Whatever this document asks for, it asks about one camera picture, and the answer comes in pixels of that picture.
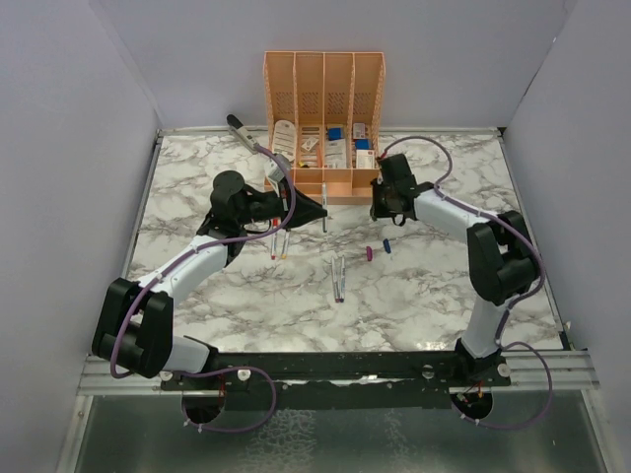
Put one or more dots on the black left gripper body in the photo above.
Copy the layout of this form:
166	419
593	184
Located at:
262	207

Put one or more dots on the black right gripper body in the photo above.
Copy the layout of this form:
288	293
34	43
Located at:
382	199

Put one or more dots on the white pen red end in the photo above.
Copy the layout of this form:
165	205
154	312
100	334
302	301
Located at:
273	243

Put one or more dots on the white pen green end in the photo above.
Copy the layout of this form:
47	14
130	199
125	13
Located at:
324	207

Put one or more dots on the white pen magenta end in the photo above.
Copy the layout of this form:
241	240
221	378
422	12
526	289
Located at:
334	279

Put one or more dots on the white pen yellow end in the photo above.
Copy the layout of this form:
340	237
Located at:
285	245

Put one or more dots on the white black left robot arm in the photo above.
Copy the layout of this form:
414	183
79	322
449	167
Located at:
135	330

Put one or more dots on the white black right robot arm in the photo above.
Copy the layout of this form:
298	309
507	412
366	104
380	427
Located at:
501	262

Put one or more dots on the white pen blue end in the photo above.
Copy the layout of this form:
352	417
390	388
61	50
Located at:
342	279

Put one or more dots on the white red staples box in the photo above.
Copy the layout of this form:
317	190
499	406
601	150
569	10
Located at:
365	159

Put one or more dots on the blue eraser box lower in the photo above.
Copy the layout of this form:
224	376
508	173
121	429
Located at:
363	144

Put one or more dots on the blue eraser box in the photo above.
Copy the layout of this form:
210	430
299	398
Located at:
363	144
335	133

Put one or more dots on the small white packet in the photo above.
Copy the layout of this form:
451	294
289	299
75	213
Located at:
309	143

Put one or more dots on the white oval label card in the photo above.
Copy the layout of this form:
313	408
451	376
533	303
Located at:
284	139

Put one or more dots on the blue eraser box upper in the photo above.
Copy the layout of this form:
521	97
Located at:
335	133

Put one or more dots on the black grey stapler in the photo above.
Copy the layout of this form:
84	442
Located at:
241	133

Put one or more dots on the orange plastic desk organizer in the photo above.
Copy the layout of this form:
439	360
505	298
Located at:
319	90

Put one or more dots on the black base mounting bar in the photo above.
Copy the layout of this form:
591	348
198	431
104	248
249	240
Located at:
340	380

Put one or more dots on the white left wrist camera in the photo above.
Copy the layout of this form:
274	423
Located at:
275	170

